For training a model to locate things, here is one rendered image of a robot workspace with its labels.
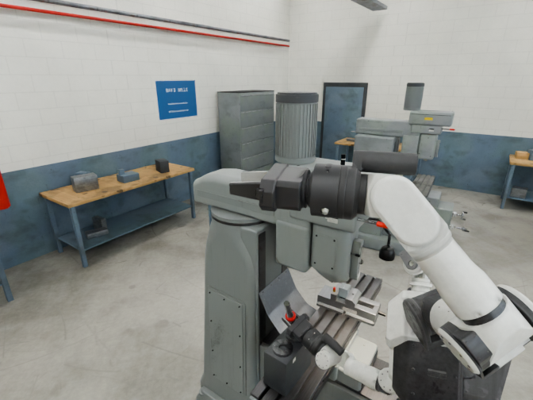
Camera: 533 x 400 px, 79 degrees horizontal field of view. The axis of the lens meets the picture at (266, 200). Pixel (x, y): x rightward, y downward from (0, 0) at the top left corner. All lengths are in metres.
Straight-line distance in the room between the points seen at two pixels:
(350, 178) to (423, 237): 0.13
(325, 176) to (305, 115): 1.02
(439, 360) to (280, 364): 0.71
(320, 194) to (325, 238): 1.07
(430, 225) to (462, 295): 0.11
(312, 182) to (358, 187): 0.07
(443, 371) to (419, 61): 7.36
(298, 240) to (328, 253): 0.16
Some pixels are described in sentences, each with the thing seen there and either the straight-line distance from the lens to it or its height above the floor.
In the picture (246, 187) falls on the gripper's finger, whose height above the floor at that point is 2.10.
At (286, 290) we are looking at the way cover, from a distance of 2.08.
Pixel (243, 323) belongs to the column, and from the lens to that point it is 2.05.
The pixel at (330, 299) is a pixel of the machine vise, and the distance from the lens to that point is 2.04.
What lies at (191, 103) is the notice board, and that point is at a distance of 6.48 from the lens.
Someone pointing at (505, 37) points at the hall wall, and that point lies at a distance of 7.91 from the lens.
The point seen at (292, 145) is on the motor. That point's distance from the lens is 1.52.
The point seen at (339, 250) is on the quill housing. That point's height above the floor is 1.52.
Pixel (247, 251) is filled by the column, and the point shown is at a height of 1.39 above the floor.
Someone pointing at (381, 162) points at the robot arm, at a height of 2.15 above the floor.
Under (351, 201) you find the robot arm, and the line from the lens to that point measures 0.50.
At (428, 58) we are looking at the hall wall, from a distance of 8.01.
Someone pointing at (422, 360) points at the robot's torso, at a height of 1.59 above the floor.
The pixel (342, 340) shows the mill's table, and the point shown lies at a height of 0.98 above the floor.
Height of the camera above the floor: 2.28
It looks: 21 degrees down
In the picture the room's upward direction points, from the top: straight up
